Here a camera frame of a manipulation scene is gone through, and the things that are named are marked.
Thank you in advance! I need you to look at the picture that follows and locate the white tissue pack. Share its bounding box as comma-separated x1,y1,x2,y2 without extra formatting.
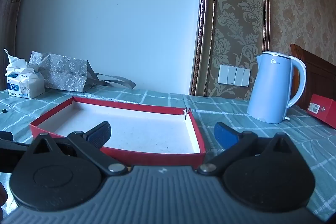
4,48,45,99

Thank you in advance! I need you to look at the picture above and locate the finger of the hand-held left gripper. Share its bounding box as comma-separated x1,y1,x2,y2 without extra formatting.
0,132,30,173

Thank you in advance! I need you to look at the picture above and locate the light blue electric kettle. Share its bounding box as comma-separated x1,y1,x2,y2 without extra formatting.
247,51,307,124

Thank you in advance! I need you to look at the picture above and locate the brown wooden headboard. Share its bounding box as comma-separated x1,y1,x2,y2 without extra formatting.
290,43,336,111

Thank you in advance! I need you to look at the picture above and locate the small red box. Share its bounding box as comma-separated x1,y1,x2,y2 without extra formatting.
307,94,336,130

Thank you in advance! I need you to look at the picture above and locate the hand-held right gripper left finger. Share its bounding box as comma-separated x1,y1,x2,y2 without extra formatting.
25,121,131,176

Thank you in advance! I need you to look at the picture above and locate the red shallow cardboard tray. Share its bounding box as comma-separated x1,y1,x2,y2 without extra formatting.
30,97,206,169

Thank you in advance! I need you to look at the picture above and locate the white wall switch panel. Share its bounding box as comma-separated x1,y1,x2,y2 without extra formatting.
218,64,250,87

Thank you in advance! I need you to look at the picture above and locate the green checkered tablecloth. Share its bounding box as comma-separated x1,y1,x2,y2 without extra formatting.
0,88,336,222

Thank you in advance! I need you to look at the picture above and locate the silver patterned gift bag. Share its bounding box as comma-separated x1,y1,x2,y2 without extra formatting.
28,51,136,93

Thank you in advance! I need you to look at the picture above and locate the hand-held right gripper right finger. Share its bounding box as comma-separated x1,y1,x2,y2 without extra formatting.
197,122,307,176

